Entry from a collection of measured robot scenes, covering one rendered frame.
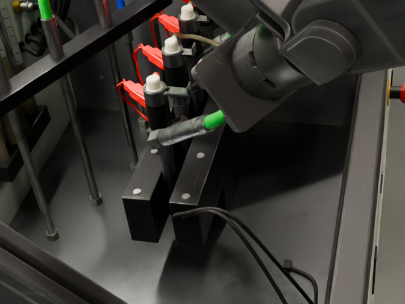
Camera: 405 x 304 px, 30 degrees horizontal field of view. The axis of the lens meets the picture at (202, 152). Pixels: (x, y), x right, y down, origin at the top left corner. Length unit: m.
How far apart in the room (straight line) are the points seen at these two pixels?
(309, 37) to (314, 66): 0.03
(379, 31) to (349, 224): 0.53
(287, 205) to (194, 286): 0.20
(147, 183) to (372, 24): 0.59
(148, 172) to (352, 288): 0.30
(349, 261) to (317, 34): 0.50
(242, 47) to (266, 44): 0.06
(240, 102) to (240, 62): 0.04
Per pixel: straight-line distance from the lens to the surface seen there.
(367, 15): 0.43
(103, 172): 1.23
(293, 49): 0.46
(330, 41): 0.44
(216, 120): 0.71
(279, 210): 1.13
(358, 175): 1.00
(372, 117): 1.10
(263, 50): 0.53
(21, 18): 1.18
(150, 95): 0.88
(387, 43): 0.44
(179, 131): 0.76
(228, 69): 0.60
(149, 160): 1.00
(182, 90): 0.88
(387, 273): 2.14
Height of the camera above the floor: 1.63
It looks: 40 degrees down
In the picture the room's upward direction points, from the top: 8 degrees counter-clockwise
